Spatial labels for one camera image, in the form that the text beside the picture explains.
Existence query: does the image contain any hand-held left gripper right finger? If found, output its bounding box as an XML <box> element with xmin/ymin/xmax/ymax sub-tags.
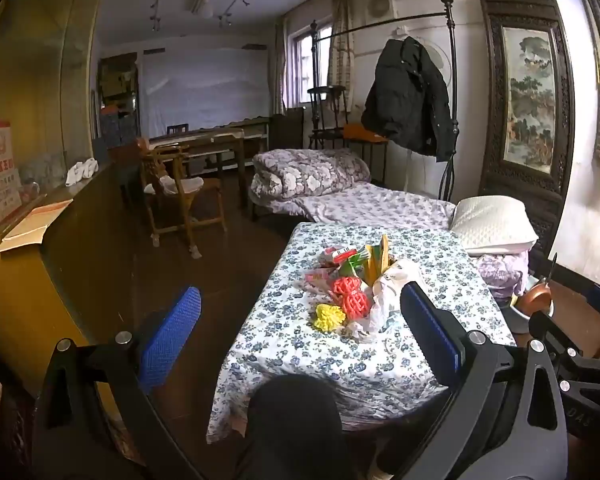
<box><xmin>400</xmin><ymin>281</ymin><xmax>568</xmax><ymax>480</ymax></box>

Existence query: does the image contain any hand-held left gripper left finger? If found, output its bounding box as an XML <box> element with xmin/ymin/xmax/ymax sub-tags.
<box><xmin>32</xmin><ymin>286</ymin><xmax>203</xmax><ymax>480</ymax></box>

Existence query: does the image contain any white plastic bag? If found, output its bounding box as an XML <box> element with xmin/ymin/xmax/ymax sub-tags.
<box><xmin>350</xmin><ymin>259</ymin><xmax>423</xmax><ymax>343</ymax></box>

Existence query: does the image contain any red foam net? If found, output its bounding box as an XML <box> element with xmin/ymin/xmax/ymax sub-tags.
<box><xmin>330</xmin><ymin>276</ymin><xmax>363</xmax><ymax>301</ymax></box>
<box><xmin>341</xmin><ymin>291</ymin><xmax>372</xmax><ymax>320</ymax></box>

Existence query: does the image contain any orange cardboard box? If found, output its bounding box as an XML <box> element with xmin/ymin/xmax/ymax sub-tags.
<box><xmin>362</xmin><ymin>234</ymin><xmax>396</xmax><ymax>286</ymax></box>

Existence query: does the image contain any green white wrapper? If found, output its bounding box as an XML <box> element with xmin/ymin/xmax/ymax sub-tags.
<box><xmin>339</xmin><ymin>255</ymin><xmax>369</xmax><ymax>279</ymax></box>

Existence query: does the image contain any yellow foam net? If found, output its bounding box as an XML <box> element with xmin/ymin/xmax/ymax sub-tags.
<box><xmin>312</xmin><ymin>303</ymin><xmax>348</xmax><ymax>333</ymax></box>

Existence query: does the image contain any red snack packet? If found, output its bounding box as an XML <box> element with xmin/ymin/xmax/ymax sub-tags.
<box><xmin>322</xmin><ymin>246</ymin><xmax>358</xmax><ymax>266</ymax></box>

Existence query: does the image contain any pink clear wrapper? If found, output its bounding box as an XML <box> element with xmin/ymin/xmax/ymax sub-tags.
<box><xmin>305</xmin><ymin>267</ymin><xmax>338</xmax><ymax>293</ymax></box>

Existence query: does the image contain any light blue basin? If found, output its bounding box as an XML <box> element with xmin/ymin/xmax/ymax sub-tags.
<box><xmin>505</xmin><ymin>300</ymin><xmax>556</xmax><ymax>333</ymax></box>

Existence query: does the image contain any copper frying pan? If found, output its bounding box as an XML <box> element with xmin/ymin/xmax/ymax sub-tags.
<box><xmin>515</xmin><ymin>252</ymin><xmax>559</xmax><ymax>316</ymax></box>

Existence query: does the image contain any purple crumpled cloth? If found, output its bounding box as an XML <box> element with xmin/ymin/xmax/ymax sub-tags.
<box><xmin>475</xmin><ymin>250</ymin><xmax>531</xmax><ymax>301</ymax></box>

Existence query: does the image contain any white quilted pillow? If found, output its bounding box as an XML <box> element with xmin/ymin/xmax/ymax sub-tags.
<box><xmin>450</xmin><ymin>195</ymin><xmax>540</xmax><ymax>257</ymax></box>

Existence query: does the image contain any blue floral tablecloth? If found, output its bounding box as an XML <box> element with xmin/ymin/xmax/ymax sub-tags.
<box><xmin>206</xmin><ymin>221</ymin><xmax>518</xmax><ymax>445</ymax></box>

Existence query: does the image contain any yellow glass display cabinet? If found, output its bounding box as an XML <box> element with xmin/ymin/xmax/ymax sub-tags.
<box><xmin>0</xmin><ymin>0</ymin><xmax>146</xmax><ymax>411</ymax></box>

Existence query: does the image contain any purple floral bed sheet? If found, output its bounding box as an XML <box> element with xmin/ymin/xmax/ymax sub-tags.
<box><xmin>250</xmin><ymin>182</ymin><xmax>456</xmax><ymax>233</ymax></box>

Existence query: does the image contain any dark cloth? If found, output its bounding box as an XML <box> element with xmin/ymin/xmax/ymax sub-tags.
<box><xmin>237</xmin><ymin>374</ymin><xmax>381</xmax><ymax>480</ymax></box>

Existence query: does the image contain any light wooden armchair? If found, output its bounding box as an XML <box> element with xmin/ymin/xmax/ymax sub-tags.
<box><xmin>137</xmin><ymin>137</ymin><xmax>228</xmax><ymax>261</ymax></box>

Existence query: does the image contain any cardboard sheet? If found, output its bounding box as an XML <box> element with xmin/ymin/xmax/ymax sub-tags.
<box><xmin>0</xmin><ymin>199</ymin><xmax>75</xmax><ymax>253</ymax></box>

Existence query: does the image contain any white crumpled cloth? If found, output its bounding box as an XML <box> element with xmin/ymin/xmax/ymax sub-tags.
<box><xmin>65</xmin><ymin>157</ymin><xmax>100</xmax><ymax>187</ymax></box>

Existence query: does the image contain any folded purple floral quilt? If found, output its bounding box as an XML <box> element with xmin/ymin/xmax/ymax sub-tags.
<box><xmin>250</xmin><ymin>148</ymin><xmax>372</xmax><ymax>201</ymax></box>

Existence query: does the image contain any orange board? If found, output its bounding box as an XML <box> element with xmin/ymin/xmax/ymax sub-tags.
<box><xmin>342</xmin><ymin>124</ymin><xmax>388</xmax><ymax>147</ymax></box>

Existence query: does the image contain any long wooden table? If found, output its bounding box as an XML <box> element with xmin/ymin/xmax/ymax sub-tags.
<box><xmin>200</xmin><ymin>116</ymin><xmax>271</xmax><ymax>151</ymax></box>

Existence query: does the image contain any carved wooden painted screen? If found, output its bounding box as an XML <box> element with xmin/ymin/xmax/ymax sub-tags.
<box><xmin>476</xmin><ymin>0</ymin><xmax>576</xmax><ymax>261</ymax></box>

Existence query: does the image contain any black puffer jacket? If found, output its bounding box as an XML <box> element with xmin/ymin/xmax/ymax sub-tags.
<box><xmin>361</xmin><ymin>36</ymin><xmax>455</xmax><ymax>162</ymax></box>

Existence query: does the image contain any dark low cabinet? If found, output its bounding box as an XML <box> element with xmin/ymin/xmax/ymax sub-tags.
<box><xmin>270</xmin><ymin>110</ymin><xmax>306</xmax><ymax>150</ymax></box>

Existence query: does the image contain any dark shelf cabinet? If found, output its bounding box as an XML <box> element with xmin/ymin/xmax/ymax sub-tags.
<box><xmin>97</xmin><ymin>52</ymin><xmax>141</xmax><ymax>148</ymax></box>

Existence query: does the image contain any dark spindle chair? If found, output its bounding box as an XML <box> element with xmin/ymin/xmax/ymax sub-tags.
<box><xmin>307</xmin><ymin>85</ymin><xmax>348</xmax><ymax>150</ymax></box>

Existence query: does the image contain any white standing fan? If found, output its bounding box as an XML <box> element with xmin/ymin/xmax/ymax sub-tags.
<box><xmin>420</xmin><ymin>35</ymin><xmax>453</xmax><ymax>86</ymax></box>

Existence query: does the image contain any patterned curtain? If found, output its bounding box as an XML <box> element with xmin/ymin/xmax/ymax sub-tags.
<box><xmin>272</xmin><ymin>17</ymin><xmax>288</xmax><ymax>116</ymax></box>
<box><xmin>330</xmin><ymin>0</ymin><xmax>356</xmax><ymax>111</ymax></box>

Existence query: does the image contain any window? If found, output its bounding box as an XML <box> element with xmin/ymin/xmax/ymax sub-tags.
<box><xmin>290</xmin><ymin>20</ymin><xmax>333</xmax><ymax>106</ymax></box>

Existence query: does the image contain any red wall poster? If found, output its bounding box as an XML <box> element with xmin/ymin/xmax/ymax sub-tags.
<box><xmin>0</xmin><ymin>119</ymin><xmax>22</xmax><ymax>225</ymax></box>

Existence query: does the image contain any white plastic wall sheet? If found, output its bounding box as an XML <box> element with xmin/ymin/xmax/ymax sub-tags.
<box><xmin>140</xmin><ymin>45</ymin><xmax>273</xmax><ymax>133</ymax></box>

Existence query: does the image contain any black metal canopy frame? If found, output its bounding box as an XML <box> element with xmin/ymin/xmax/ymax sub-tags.
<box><xmin>310</xmin><ymin>0</ymin><xmax>458</xmax><ymax>201</ymax></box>

